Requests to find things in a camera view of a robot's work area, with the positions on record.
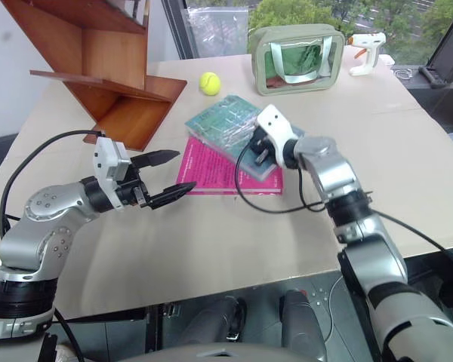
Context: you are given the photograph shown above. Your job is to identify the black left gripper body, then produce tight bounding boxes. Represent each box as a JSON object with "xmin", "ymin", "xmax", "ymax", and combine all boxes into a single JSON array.
[{"xmin": 115, "ymin": 164, "xmax": 153, "ymax": 210}]

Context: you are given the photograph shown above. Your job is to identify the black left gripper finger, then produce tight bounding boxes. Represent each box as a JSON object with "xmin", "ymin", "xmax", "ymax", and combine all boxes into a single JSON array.
[
  {"xmin": 130, "ymin": 149, "xmax": 181, "ymax": 169},
  {"xmin": 146, "ymin": 181, "xmax": 198, "ymax": 210}
]

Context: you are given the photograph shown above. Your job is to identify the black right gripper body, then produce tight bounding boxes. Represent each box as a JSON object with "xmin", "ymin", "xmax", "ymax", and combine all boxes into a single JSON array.
[{"xmin": 248, "ymin": 127, "xmax": 279, "ymax": 169}]

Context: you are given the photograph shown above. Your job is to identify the green book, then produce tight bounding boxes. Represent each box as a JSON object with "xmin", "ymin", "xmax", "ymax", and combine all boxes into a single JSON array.
[{"xmin": 183, "ymin": 94, "xmax": 306, "ymax": 181}]

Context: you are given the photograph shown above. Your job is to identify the pink book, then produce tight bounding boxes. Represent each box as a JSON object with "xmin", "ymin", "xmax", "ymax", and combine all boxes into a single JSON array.
[{"xmin": 176, "ymin": 135, "xmax": 284, "ymax": 196}]

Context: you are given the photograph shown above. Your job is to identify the wooden bookshelf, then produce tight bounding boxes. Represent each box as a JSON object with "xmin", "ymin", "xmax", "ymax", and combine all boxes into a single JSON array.
[{"xmin": 0, "ymin": 0, "xmax": 189, "ymax": 152}]

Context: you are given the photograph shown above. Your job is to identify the yellow tennis ball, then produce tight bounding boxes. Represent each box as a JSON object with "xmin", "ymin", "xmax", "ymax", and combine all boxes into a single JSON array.
[{"xmin": 199, "ymin": 72, "xmax": 222, "ymax": 95}]

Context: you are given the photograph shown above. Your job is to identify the green transparent tote bag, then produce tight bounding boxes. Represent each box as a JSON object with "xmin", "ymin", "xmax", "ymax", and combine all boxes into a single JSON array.
[{"xmin": 248, "ymin": 23, "xmax": 347, "ymax": 97}]

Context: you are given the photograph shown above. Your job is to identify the dark rounded robot leg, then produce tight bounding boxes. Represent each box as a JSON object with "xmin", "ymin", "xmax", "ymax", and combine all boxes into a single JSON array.
[
  {"xmin": 279, "ymin": 288, "xmax": 328, "ymax": 362},
  {"xmin": 175, "ymin": 296, "xmax": 248, "ymax": 351}
]

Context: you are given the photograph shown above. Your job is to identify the black chair seat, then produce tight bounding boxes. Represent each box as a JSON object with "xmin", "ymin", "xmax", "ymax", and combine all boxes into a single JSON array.
[{"xmin": 0, "ymin": 133, "xmax": 22, "ymax": 193}]

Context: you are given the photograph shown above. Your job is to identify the white glue gun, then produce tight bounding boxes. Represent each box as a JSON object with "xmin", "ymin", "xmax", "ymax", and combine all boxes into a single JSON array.
[{"xmin": 348, "ymin": 32, "xmax": 387, "ymax": 77}]

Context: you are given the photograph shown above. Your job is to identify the black monitor with stand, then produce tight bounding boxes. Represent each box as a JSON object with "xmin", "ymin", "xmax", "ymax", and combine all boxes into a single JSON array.
[{"xmin": 418, "ymin": 0, "xmax": 453, "ymax": 90}]

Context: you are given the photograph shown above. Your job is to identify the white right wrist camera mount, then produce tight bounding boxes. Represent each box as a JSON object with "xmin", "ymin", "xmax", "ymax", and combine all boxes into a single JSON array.
[{"xmin": 257, "ymin": 105, "xmax": 300, "ymax": 170}]

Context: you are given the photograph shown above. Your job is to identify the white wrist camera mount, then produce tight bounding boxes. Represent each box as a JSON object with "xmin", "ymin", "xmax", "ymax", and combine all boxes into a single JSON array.
[
  {"xmin": 257, "ymin": 105, "xmax": 300, "ymax": 170},
  {"xmin": 93, "ymin": 136, "xmax": 131, "ymax": 210}
]

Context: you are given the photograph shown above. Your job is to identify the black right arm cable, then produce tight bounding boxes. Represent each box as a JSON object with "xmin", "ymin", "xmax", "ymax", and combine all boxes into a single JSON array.
[{"xmin": 234, "ymin": 143, "xmax": 453, "ymax": 272}]

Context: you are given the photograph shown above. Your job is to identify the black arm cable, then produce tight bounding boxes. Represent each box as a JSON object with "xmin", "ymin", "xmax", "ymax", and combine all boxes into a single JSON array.
[
  {"xmin": 234, "ymin": 143, "xmax": 453, "ymax": 272},
  {"xmin": 0, "ymin": 130, "xmax": 106, "ymax": 238}
]

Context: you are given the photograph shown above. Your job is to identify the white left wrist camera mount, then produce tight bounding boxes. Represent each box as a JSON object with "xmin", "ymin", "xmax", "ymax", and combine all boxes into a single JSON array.
[{"xmin": 93, "ymin": 136, "xmax": 131, "ymax": 210}]

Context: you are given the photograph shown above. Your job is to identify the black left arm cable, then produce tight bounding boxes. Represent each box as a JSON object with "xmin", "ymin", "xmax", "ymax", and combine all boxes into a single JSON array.
[{"xmin": 0, "ymin": 130, "xmax": 106, "ymax": 238}]

